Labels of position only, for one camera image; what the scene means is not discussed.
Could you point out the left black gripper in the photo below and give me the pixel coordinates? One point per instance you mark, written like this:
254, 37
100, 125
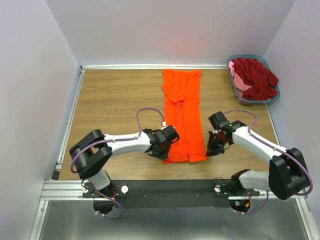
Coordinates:
163, 156

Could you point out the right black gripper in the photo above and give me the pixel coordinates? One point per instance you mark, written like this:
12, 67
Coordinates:
212, 150

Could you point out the orange t-shirt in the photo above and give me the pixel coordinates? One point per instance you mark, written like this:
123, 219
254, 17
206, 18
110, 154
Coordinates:
182, 111

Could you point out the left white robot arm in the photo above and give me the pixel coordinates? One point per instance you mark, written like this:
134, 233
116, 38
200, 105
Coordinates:
91, 153

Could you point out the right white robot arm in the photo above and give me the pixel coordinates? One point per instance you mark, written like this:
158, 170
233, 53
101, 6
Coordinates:
287, 173

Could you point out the grey-blue plastic basket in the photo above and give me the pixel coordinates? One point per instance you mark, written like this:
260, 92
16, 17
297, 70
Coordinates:
238, 97

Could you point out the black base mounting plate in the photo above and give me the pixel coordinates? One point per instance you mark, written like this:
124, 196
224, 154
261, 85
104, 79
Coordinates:
132, 194

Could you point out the pink t-shirt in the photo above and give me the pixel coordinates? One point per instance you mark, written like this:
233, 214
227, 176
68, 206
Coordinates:
241, 87

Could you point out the dark red t-shirt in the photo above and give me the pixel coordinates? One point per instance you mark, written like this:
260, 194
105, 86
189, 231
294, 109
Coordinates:
256, 75

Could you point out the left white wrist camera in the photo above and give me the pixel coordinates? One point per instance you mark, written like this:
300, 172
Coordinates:
165, 126

